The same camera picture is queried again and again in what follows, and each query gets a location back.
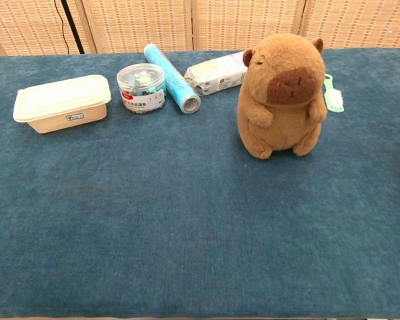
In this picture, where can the blue table cloth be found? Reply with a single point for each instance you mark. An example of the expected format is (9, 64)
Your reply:
(173, 206)

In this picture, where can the blue cling film roll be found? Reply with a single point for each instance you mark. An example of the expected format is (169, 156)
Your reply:
(176, 81)

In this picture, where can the white wet wipes pack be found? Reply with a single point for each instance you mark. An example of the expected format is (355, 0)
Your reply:
(216, 75)

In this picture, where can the clear jar of coloured clips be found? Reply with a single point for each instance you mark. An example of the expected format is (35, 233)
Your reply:
(140, 90)

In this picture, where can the brown capybara plush toy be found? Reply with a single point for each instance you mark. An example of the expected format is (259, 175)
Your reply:
(280, 110)

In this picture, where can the woven bamboo folding screen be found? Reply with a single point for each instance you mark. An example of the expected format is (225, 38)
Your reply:
(200, 23)

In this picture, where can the green plastic brush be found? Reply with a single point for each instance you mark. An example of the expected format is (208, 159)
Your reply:
(333, 98)

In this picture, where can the cream lidded plastic box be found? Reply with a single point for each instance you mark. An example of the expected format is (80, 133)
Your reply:
(58, 103)

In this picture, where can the black stand pole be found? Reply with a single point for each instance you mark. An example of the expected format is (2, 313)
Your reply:
(72, 26)

